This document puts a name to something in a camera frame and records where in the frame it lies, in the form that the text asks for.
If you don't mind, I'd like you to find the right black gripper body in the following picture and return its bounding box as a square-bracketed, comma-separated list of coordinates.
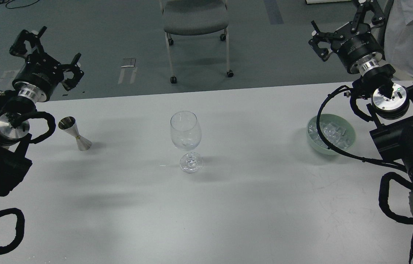
[333, 22, 384, 74]

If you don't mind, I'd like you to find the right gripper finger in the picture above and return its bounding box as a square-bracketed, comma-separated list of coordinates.
[353, 0, 388, 30]
[308, 20, 342, 62]

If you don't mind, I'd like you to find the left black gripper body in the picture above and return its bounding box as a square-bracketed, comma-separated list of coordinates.
[12, 52, 64, 102]

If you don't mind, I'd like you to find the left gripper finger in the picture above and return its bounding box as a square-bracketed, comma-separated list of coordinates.
[59, 52, 84, 91]
[9, 26, 47, 58]

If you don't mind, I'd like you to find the steel double jigger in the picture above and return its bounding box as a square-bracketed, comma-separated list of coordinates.
[58, 116, 92, 151]

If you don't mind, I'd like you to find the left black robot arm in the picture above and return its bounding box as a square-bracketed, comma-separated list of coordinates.
[0, 26, 84, 254]

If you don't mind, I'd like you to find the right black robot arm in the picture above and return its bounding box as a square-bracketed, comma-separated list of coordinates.
[309, 0, 413, 260]

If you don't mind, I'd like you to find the pile of ice cubes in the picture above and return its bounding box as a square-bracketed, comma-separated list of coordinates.
[307, 121, 354, 149]

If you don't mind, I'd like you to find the clear wine glass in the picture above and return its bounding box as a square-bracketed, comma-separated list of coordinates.
[170, 111, 203, 174]

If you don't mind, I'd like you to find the green bowl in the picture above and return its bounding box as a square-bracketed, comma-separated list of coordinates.
[306, 114, 356, 155]

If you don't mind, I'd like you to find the grey office chair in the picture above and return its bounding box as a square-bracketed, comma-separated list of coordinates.
[158, 0, 234, 84]

